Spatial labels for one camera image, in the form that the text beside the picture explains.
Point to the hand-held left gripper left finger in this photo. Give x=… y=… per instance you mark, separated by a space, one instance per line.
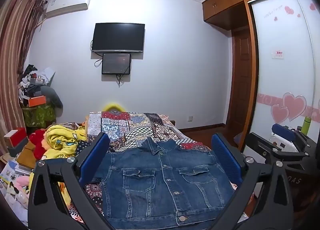
x=96 y=156

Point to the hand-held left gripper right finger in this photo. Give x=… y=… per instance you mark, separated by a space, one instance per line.
x=225 y=156

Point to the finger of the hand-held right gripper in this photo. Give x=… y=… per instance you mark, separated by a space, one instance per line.
x=262 y=144
x=285 y=131

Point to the blue denim jacket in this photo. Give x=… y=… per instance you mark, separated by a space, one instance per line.
x=162 y=185

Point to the green bottle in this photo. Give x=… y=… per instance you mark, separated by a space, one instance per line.
x=305 y=124

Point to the yellow cartoon print blanket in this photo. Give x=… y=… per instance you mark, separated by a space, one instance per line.
x=62 y=142

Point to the patchwork patterned bedspread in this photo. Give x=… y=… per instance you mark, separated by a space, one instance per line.
x=140 y=129

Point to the yellow curved object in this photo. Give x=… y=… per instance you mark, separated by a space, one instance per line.
x=113 y=107

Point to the red fluffy cloth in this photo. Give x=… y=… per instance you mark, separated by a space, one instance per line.
x=37 y=144

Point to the brown wooden door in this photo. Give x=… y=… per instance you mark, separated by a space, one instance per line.
x=241 y=82

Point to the brown cardboard box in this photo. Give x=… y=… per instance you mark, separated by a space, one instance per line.
x=26 y=156

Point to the red and white door sticker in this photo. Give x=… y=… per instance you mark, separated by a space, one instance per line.
x=278 y=54

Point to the orange box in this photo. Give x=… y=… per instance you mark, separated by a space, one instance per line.
x=37 y=101

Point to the red and white box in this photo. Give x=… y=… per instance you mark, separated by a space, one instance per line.
x=16 y=136

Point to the stack of papers and books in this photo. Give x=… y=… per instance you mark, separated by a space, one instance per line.
x=13 y=172

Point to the pile of mixed clutter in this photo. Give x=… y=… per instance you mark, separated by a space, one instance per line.
x=32 y=79

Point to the striped brown curtain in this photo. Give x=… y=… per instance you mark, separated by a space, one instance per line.
x=17 y=52

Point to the white air conditioner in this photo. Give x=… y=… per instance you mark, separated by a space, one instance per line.
x=67 y=4

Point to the white wall socket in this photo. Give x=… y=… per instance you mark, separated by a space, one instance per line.
x=190 y=119

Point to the small black wall monitor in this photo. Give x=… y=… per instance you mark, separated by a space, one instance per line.
x=116 y=63

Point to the black wall television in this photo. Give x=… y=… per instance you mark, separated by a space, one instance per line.
x=118 y=37

